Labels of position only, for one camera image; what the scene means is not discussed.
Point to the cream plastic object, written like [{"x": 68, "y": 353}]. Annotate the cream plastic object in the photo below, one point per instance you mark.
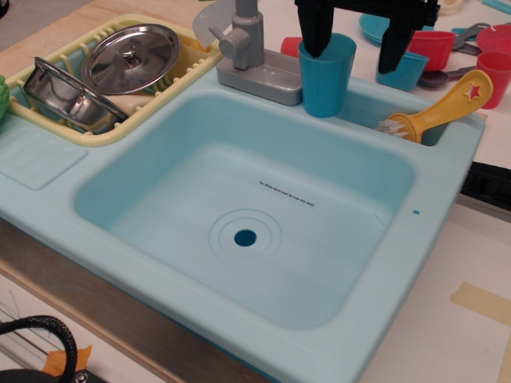
[{"x": 448, "y": 7}]

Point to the red plastic bowl cup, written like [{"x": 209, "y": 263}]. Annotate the red plastic bowl cup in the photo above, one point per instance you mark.
[{"x": 435, "y": 45}]

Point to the grey plastic utensil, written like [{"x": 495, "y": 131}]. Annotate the grey plastic utensil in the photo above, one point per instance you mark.
[{"x": 464, "y": 36}]

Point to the steel pot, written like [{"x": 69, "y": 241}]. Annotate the steel pot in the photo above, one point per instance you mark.
[{"x": 70, "y": 99}]

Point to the red cup behind faucet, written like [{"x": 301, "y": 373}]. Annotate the red cup behind faucet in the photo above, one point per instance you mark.
[{"x": 290, "y": 46}]

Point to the green toy at left edge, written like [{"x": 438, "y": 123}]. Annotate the green toy at left edge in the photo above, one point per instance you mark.
[{"x": 4, "y": 96}]

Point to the yellow dish brush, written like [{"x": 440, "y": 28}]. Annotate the yellow dish brush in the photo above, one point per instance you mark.
[{"x": 469, "y": 94}]

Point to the yellow dish rack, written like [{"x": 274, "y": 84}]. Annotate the yellow dish rack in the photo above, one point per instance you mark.
[{"x": 192, "y": 63}]

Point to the grey plastic spoon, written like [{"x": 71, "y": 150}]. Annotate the grey plastic spoon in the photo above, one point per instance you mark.
[{"x": 436, "y": 79}]

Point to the steel pot lid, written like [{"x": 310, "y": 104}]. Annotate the steel pot lid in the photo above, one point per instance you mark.
[{"x": 131, "y": 59}]

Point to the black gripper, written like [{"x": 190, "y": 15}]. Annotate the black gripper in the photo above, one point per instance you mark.
[{"x": 316, "y": 21}]

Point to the light blue toy sink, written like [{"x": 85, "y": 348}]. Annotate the light blue toy sink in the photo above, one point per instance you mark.
[{"x": 287, "y": 240}]

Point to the red plastic cup right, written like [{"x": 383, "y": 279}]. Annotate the red plastic cup right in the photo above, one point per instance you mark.
[{"x": 497, "y": 66}]

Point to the red bowl far right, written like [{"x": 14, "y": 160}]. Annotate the red bowl far right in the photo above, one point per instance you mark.
[{"x": 495, "y": 39}]

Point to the black bar at right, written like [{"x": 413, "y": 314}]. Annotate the black bar at right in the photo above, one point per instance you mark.
[{"x": 489, "y": 184}]

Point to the short blue plastic cup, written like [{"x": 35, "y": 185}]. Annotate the short blue plastic cup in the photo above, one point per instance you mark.
[{"x": 407, "y": 74}]

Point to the grey plastic plate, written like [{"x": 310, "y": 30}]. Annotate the grey plastic plate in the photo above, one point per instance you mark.
[{"x": 216, "y": 13}]

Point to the orange tape piece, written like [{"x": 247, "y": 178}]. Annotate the orange tape piece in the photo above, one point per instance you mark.
[{"x": 55, "y": 361}]

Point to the grey toy faucet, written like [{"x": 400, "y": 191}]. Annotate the grey toy faucet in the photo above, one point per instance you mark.
[{"x": 250, "y": 67}]

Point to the tall blue plastic cup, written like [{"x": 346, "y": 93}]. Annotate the tall blue plastic cup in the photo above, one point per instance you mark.
[{"x": 325, "y": 78}]

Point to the blue plastic plates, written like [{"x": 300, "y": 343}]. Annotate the blue plastic plates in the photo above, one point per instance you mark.
[{"x": 373, "y": 27}]

